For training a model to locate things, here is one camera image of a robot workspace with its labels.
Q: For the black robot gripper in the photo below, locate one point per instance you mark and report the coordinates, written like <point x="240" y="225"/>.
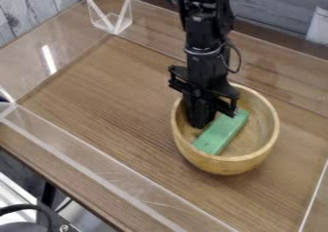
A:
<point x="203" y="83"/>

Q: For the green rectangular block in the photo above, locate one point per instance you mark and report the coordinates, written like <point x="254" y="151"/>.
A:
<point x="220" y="133"/>

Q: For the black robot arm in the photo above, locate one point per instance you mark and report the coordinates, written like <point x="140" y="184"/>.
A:
<point x="207" y="21"/>

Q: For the brown wooden bowl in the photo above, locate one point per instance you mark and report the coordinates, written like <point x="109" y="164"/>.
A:
<point x="232" y="145"/>

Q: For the white cylinder container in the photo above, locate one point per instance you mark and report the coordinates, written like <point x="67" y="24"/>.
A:
<point x="318" y="31"/>

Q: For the black metal table leg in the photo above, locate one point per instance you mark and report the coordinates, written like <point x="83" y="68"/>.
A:
<point x="49" y="195"/>

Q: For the clear acrylic tray wall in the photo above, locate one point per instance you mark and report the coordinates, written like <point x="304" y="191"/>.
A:
<point x="93" y="121"/>

